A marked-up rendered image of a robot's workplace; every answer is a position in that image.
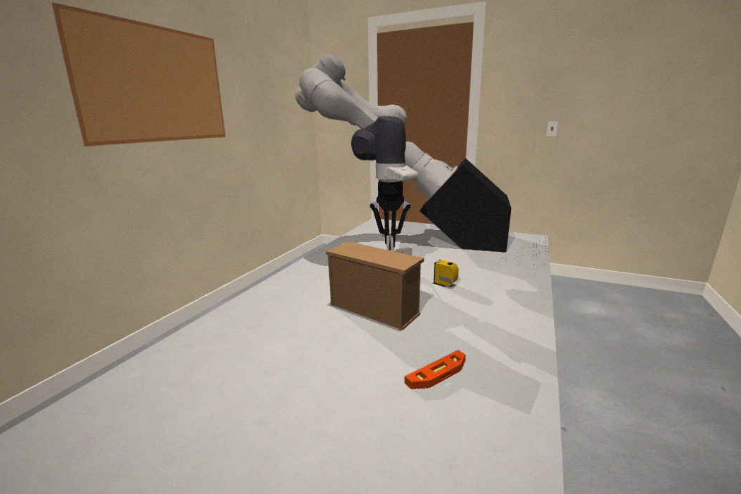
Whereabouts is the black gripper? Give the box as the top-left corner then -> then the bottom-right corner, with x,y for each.
370,181 -> 410,250

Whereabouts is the orange spirit level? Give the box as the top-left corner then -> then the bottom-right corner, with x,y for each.
404,350 -> 466,389

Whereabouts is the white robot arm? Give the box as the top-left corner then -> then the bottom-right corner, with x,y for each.
295,54 -> 458,202

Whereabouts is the yellow tape measure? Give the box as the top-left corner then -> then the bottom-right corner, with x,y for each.
433,259 -> 459,287

